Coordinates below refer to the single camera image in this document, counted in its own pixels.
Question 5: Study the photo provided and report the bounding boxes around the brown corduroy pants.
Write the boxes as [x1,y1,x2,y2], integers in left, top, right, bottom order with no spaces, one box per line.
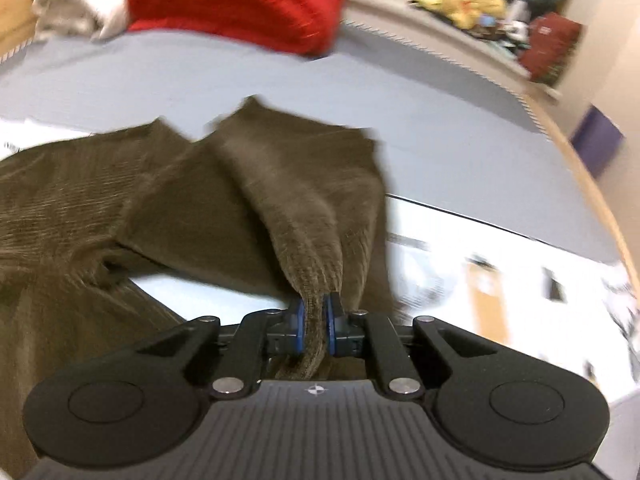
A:
[1,97,395,477]

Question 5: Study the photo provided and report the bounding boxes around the white paper sheet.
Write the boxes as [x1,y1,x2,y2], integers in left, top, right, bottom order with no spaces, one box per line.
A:
[129,194,640,401]

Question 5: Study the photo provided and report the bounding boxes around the light blue bed sheet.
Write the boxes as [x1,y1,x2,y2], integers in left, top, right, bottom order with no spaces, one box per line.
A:
[1,25,618,262]

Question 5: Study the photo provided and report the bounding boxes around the purple box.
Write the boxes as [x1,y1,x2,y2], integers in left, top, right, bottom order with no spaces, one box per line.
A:
[570,106,625,179]

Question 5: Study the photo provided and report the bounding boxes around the red folded blanket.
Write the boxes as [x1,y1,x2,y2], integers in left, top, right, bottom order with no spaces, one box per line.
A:
[127,0,343,56]

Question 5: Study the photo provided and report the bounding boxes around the grey bed headboard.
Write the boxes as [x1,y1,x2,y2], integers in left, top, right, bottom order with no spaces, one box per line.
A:
[342,0,561,106]

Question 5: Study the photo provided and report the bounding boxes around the yellow plush toy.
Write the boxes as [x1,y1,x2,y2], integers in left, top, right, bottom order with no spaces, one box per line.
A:
[410,0,506,30]

